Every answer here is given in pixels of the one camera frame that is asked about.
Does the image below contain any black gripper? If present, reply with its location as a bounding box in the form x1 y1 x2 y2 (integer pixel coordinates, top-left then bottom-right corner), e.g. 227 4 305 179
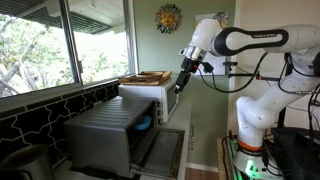
173 57 201 95

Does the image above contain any blue plate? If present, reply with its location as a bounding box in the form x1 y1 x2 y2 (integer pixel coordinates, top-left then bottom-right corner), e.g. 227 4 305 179
132 115 153 131

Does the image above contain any glass toaster oven door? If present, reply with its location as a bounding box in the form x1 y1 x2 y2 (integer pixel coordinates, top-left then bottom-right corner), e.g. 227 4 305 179
129 127 186 180

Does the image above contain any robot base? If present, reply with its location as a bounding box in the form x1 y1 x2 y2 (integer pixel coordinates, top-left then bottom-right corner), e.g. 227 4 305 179
232 139 285 180

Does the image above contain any silver toaster oven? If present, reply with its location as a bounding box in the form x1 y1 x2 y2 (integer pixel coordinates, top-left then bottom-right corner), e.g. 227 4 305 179
63 95 162 178

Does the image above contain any wooden serving tray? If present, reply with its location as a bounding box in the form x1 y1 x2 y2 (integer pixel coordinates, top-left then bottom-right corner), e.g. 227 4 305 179
117 70 173 87

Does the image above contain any white microwave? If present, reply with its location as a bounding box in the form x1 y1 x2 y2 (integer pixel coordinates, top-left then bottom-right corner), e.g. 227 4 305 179
117 78 180 124

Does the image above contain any wooden robot cart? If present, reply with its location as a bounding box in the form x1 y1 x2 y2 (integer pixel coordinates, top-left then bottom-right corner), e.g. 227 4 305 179
216 136 242 180

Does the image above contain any black cloth cover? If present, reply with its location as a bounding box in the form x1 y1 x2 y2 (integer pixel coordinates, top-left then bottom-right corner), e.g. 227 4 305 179
269 126 320 180

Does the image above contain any dark metal pot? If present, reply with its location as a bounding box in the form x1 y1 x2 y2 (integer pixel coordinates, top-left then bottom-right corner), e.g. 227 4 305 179
0 143 55 180

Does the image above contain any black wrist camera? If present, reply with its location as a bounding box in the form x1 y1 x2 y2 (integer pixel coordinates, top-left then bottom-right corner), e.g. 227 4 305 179
200 61 215 75

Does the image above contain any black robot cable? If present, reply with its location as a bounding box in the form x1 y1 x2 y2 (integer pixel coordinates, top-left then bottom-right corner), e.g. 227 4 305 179
197 51 270 94

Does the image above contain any metal drawer handle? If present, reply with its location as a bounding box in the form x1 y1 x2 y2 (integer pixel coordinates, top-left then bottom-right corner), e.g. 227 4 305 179
187 124 195 152

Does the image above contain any black camera stand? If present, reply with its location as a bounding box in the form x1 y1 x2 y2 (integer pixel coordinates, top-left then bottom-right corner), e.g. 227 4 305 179
222 60 285 83

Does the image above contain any colourful sun wall decoration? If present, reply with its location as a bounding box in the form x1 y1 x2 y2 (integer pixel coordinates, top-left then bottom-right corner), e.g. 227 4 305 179
154 2 184 35

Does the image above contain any window frame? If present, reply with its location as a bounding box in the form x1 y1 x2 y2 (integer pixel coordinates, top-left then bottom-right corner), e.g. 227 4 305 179
0 0 138 111

